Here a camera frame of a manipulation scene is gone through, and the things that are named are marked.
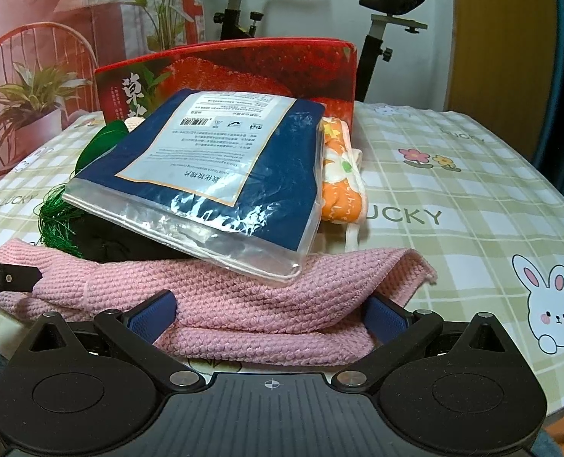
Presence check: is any green zongzi sachet with tassel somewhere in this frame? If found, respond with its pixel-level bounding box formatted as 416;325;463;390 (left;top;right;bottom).
36;120;129;258

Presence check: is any pink knitted cloth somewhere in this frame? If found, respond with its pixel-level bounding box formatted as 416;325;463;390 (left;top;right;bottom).
0;240;437;366

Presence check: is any green plaid bunny tablecloth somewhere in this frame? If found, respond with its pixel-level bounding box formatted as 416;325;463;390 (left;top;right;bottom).
0;105;564;411

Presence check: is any orange floral fabric pouch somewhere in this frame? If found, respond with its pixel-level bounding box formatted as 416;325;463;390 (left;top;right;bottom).
320;117;368;251

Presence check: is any blue packet in plastic bag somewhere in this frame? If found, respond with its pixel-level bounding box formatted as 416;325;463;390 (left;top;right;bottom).
72;89;324;284

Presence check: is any red strawberry cardboard box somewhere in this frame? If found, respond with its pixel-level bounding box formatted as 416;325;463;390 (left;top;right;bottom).
95;37;356;124

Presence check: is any printed backdrop curtain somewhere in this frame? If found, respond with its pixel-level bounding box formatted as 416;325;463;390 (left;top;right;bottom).
0;0;205;178

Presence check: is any yellow wooden door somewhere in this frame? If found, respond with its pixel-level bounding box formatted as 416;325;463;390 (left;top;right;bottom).
447;0;557;158

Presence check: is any black exercise bike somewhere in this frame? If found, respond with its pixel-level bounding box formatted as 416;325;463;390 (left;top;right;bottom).
198;0;429;104

